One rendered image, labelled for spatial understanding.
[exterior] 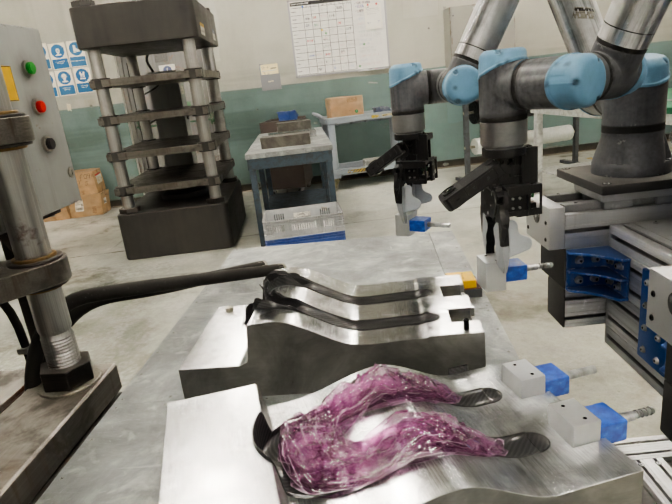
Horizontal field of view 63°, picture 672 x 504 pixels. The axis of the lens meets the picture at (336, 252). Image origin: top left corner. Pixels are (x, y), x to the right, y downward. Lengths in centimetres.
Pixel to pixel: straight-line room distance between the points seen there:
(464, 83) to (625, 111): 32
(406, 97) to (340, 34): 601
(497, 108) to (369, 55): 640
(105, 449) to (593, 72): 89
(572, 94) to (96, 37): 428
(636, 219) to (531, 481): 73
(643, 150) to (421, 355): 63
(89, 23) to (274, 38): 295
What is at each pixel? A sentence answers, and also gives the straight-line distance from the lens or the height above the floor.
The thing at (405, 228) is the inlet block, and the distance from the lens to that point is 134.
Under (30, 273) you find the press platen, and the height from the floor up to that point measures 103.
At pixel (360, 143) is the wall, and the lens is 732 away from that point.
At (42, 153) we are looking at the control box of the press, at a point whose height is 120.
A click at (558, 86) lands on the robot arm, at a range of 85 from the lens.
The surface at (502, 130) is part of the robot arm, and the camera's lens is 93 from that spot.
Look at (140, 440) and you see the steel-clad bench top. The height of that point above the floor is 80.
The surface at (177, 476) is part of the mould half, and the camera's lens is 64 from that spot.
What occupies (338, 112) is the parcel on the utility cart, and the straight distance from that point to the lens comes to 667.
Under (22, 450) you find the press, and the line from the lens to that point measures 104.
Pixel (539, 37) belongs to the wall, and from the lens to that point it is 790.
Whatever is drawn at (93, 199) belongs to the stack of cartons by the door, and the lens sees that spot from 740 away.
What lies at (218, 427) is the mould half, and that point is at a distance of 70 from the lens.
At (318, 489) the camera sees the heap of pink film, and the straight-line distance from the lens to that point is 63.
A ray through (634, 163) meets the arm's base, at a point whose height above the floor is 107.
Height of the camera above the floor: 129
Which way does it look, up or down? 17 degrees down
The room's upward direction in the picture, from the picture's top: 6 degrees counter-clockwise
